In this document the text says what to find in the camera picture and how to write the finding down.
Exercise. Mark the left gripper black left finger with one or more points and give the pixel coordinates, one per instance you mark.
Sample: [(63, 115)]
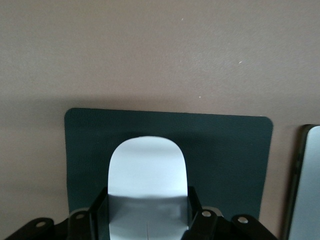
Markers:
[(98, 220)]

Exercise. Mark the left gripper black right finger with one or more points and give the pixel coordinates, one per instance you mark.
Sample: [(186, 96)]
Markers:
[(205, 225)]

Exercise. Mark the white computer mouse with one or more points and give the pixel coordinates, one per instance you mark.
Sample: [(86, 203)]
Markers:
[(147, 170)]

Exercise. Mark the black square mouse pad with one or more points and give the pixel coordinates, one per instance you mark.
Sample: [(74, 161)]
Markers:
[(225, 155)]

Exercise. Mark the silver closed laptop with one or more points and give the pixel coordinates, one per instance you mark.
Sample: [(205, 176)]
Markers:
[(310, 187)]

